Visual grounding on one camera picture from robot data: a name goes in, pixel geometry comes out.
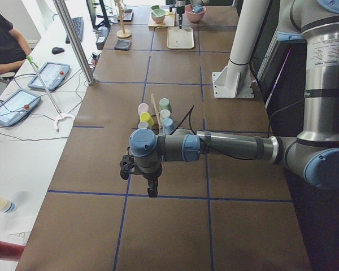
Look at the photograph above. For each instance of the red cylinder object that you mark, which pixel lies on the red cylinder object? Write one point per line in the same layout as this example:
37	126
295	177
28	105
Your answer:
11	251

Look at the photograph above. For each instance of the far teach pendant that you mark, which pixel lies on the far teach pendant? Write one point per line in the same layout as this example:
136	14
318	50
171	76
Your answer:
53	74

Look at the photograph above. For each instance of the light blue cup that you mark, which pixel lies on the light blue cup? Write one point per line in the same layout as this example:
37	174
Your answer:
168	125

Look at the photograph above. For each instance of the folded grey cloth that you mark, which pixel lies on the folded grey cloth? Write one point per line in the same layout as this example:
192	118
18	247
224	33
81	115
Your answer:
123	45

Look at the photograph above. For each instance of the pink cup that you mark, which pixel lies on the pink cup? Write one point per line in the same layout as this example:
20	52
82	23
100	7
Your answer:
143	108

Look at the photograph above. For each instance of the seated person black shirt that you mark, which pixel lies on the seated person black shirt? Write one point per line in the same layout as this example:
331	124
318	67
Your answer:
14	48

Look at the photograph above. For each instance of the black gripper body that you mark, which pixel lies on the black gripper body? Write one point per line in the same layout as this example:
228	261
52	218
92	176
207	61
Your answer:
151	176
180	11

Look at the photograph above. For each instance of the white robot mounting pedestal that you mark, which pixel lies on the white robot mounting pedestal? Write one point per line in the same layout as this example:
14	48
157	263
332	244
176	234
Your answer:
234	81

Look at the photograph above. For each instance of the cream white cup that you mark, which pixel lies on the cream white cup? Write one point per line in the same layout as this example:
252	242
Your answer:
164	114

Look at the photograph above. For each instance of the near teach pendant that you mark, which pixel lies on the near teach pendant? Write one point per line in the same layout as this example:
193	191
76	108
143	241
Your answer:
17	107

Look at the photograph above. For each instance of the teach pendant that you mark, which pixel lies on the teach pendant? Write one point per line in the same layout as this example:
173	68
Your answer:
53	74
17	107

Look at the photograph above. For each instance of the black computer mouse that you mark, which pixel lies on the black computer mouse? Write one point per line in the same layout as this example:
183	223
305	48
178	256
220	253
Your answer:
57	50

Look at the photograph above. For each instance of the beige rabbit serving tray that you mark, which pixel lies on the beige rabbit serving tray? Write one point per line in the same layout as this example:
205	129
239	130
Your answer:
180	38

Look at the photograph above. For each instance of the black keyboard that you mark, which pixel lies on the black keyboard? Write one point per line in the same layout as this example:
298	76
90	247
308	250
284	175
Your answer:
78	24

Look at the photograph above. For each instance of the green handled reacher grabber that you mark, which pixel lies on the green handled reacher grabber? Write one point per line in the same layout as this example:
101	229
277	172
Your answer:
38	83

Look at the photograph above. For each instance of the paper cup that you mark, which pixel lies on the paper cup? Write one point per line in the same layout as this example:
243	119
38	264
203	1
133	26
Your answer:
6	205

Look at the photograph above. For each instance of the black computer monitor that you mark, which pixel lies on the black computer monitor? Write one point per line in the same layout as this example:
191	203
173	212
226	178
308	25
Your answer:
98	14

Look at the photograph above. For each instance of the green cup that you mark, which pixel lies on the green cup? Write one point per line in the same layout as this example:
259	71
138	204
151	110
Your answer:
164	104

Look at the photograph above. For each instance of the white wire cup rack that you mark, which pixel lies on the white wire cup rack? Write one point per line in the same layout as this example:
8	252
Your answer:
155	112

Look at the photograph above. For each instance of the black framed tray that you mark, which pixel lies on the black framed tray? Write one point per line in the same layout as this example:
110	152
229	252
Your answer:
127	16

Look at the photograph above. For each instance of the aluminium frame post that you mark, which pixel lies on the aluminium frame post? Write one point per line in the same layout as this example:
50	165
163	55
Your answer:
74	40

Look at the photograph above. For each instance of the green ceramic bowl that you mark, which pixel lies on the green ceramic bowl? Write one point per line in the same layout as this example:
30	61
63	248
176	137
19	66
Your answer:
158	12

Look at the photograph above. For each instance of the yellow cup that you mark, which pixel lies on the yellow cup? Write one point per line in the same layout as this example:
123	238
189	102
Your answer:
147	117

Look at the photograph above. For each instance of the wooden mug tree stand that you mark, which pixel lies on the wooden mug tree stand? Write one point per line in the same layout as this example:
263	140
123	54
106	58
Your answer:
123	33

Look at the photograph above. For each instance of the grey cup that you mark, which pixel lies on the grey cup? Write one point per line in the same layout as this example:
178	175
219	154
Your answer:
144	125

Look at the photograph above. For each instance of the bamboo cutting board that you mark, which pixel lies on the bamboo cutting board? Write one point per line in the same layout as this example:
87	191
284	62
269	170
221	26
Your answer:
168	22

